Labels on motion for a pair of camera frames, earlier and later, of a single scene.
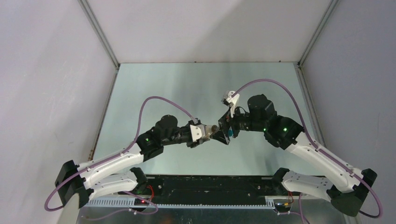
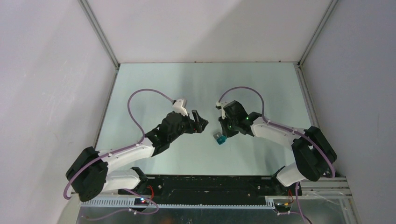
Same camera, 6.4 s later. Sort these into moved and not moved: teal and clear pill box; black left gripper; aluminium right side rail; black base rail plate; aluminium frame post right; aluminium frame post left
Moved: teal and clear pill box; black left gripper
Not moved: black base rail plate; aluminium right side rail; aluminium frame post right; aluminium frame post left
